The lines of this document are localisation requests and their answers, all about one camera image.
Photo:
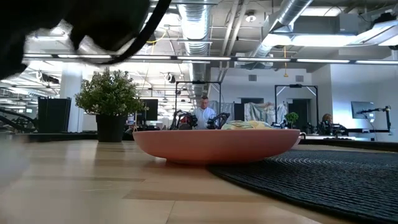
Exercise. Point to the mint green frosted donut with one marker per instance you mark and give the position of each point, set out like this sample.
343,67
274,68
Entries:
236,125

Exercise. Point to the black background robot arm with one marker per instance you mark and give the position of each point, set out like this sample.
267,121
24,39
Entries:
183,119
219,119

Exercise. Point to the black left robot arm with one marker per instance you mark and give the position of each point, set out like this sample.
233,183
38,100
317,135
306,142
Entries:
25,28

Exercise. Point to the artificial green plant black pot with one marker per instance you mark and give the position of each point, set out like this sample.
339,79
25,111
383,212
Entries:
109,96

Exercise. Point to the black computer monitor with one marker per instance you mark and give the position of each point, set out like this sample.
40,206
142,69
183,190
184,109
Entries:
150,109

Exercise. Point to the black cabinet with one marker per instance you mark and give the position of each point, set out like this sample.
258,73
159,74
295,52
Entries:
53,115

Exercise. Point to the person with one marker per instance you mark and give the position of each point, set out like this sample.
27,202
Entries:
203,116
327,119

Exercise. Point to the pink round plate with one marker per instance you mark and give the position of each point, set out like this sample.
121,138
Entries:
217,146

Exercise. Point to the patterned cover cloth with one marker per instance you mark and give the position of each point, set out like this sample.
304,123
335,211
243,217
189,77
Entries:
264,113

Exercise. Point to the small background green plant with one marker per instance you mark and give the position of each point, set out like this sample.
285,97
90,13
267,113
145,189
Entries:
291,117

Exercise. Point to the white cup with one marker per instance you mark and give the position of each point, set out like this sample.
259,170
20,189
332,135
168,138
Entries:
301,139

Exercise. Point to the dark woven table mat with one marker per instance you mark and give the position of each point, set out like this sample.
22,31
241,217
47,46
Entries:
326,180

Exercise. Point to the silver corrugated ventilation duct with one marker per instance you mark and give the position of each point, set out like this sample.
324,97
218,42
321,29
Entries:
195,28

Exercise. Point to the black background rig frame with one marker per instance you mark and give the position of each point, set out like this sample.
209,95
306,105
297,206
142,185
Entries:
295,86
199,82

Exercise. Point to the silver spiral ventilation duct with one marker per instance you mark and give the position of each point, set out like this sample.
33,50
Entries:
289,12

